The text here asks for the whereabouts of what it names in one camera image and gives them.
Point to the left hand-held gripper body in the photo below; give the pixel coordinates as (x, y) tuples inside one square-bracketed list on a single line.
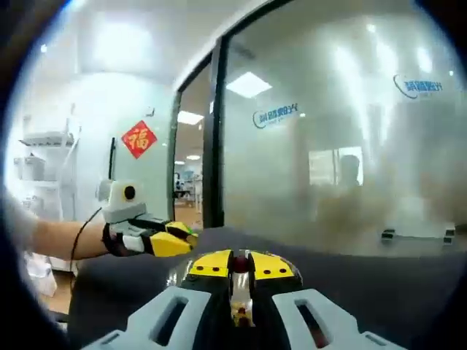
[(120, 204)]

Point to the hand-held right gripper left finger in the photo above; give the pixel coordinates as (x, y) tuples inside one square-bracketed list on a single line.
[(153, 321)]

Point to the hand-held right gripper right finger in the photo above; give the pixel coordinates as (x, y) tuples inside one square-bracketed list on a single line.
[(321, 321)]

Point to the red gummy candy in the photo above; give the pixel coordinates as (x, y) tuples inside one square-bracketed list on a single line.
[(241, 264)]

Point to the person's left hand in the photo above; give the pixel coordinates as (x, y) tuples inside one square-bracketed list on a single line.
[(114, 242)]

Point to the white shelf rack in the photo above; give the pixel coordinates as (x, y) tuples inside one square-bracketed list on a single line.
[(47, 146)]

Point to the white plastic bag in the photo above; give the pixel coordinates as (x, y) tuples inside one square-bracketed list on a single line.
[(42, 273)]

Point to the metal glass clamp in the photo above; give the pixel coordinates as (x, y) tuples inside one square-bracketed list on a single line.
[(388, 236), (450, 235)]

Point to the ceiling light panel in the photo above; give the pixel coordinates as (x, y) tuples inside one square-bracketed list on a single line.
[(190, 117)]

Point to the blue logo sticker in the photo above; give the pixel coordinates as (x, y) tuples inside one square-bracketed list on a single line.
[(275, 114), (419, 86)]

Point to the red diamond wall decoration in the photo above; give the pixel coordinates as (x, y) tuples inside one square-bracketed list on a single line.
[(139, 139)]

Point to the black partition frame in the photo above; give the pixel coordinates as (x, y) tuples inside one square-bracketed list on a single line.
[(213, 146)]

